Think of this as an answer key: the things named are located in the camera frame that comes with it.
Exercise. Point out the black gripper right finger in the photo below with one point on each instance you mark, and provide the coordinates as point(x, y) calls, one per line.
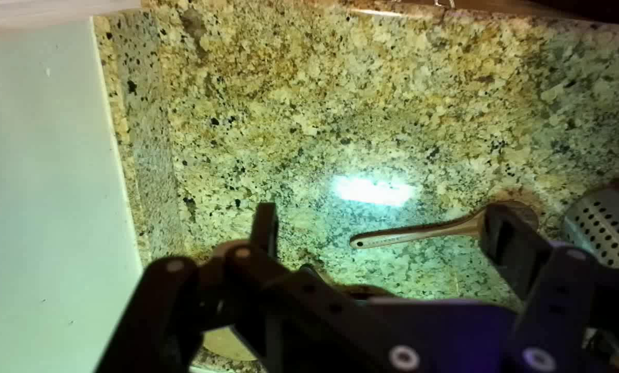
point(563, 302)

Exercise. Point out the perforated wooden spoon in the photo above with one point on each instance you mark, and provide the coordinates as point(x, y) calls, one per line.
point(419, 232)

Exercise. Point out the empty perforated steel utensil holder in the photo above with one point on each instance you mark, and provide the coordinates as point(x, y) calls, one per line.
point(609, 219)

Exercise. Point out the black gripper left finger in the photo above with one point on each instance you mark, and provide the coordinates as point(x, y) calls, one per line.
point(184, 311)

